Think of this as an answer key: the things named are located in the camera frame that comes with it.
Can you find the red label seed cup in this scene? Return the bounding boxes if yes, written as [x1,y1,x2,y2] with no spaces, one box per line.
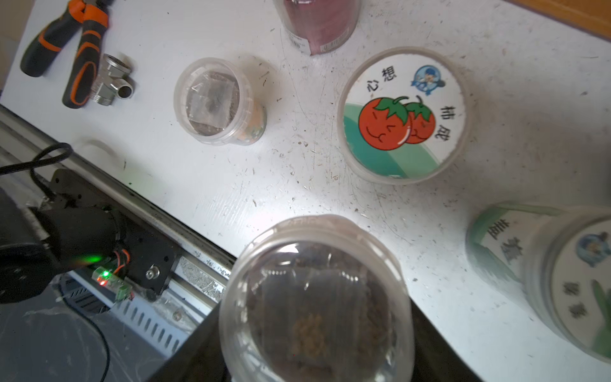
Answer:
[219,215,415,381]

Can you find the green lid seed jar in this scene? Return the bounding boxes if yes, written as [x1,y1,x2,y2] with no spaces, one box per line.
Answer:
[466,202,610,362]

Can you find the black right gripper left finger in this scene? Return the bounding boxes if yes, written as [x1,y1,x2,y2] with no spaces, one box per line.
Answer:
[149,303,229,382]

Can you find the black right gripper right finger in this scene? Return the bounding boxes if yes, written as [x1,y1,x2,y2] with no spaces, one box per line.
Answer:
[411,302,482,382]

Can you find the small clear seed cup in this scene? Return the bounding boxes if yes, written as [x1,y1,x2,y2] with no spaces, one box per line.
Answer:
[173,57,267,146]

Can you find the orange black pliers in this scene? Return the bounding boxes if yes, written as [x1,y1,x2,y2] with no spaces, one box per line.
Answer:
[19,0,116,110]

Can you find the flower lid seed jar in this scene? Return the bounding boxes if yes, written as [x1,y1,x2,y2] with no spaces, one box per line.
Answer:
[274,0,361,56]

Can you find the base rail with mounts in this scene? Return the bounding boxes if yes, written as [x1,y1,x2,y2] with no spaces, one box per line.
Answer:
[1,108,235,356]

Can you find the tomato lid seed jar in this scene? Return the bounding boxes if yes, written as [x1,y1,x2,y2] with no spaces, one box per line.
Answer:
[337,47,472,185]

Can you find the metal tee pipe fitting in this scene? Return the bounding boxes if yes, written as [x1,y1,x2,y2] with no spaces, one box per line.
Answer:
[91,53,135,106]

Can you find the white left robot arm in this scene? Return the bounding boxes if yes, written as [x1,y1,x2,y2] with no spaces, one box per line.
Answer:
[1,191,124,304]

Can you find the wooden three-tier shelf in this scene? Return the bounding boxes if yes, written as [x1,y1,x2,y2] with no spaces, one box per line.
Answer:
[510,0,610,41]

